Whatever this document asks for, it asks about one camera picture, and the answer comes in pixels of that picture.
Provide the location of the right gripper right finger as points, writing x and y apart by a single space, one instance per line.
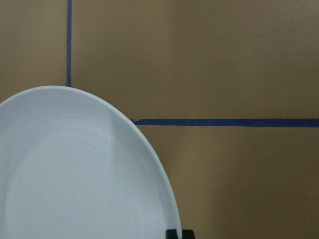
187 234

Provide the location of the blue plate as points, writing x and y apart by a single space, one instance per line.
72 166

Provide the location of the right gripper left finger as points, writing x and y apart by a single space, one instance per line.
171 234

